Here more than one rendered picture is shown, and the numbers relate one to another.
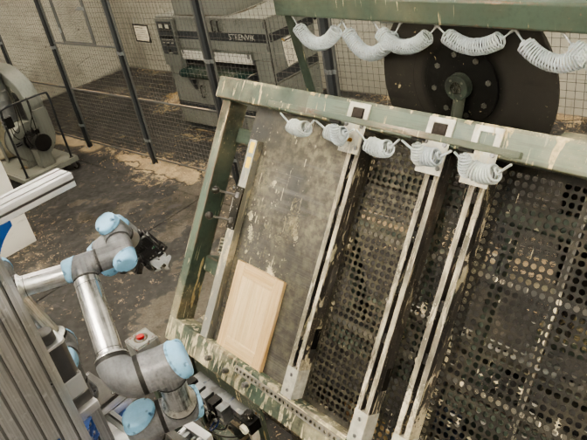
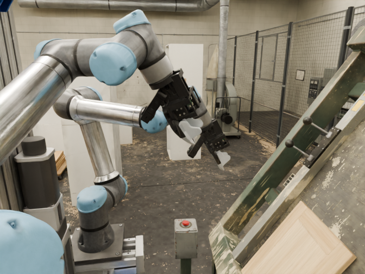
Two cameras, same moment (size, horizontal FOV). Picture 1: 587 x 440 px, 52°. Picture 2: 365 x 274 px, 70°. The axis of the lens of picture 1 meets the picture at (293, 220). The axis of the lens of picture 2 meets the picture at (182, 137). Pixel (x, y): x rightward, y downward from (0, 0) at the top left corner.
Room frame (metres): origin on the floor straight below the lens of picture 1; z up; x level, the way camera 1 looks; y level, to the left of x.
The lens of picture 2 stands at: (1.26, 0.13, 1.78)
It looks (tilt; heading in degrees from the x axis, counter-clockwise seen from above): 16 degrees down; 35
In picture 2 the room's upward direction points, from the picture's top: straight up
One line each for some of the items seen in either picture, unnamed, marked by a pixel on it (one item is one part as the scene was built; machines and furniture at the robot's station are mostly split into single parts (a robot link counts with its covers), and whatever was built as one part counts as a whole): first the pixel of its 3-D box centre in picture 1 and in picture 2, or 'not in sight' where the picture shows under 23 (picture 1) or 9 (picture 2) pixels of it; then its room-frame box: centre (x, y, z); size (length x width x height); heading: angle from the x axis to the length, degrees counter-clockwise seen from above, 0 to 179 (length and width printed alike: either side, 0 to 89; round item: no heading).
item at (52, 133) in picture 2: not in sight; (62, 137); (3.84, 4.77, 0.36); 0.80 x 0.58 x 0.72; 44
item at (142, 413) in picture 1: (144, 422); not in sight; (1.46, 0.62, 1.20); 0.13 x 0.12 x 0.14; 108
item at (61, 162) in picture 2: not in sight; (48, 166); (3.20, 4.15, 0.15); 0.61 x 0.52 x 0.31; 44
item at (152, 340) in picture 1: (146, 352); (185, 238); (2.26, 0.82, 0.84); 0.12 x 0.12 x 0.18; 38
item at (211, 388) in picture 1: (218, 409); not in sight; (1.95, 0.49, 0.69); 0.50 x 0.14 x 0.24; 38
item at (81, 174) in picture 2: not in sight; (94, 132); (3.29, 2.98, 0.88); 0.90 x 0.60 x 1.75; 44
